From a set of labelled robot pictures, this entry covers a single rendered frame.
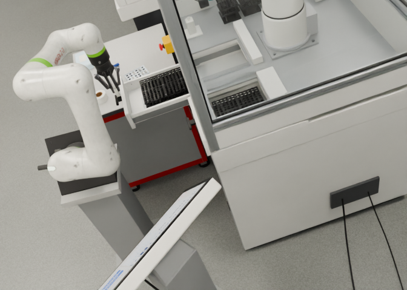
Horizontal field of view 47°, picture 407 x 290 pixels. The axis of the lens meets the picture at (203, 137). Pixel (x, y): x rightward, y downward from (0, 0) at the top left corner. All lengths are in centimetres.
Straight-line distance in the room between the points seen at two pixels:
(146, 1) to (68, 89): 139
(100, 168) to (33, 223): 146
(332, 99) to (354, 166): 52
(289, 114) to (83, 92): 80
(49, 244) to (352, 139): 196
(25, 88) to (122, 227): 105
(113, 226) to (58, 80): 103
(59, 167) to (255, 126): 81
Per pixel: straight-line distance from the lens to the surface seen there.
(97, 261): 298
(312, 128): 202
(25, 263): 322
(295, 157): 213
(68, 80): 172
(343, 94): 196
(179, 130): 275
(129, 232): 259
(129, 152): 281
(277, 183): 224
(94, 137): 187
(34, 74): 178
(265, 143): 198
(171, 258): 159
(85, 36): 212
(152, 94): 233
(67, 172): 200
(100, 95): 264
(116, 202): 235
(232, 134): 188
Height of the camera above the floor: 242
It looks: 48 degrees down
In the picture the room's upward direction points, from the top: 19 degrees counter-clockwise
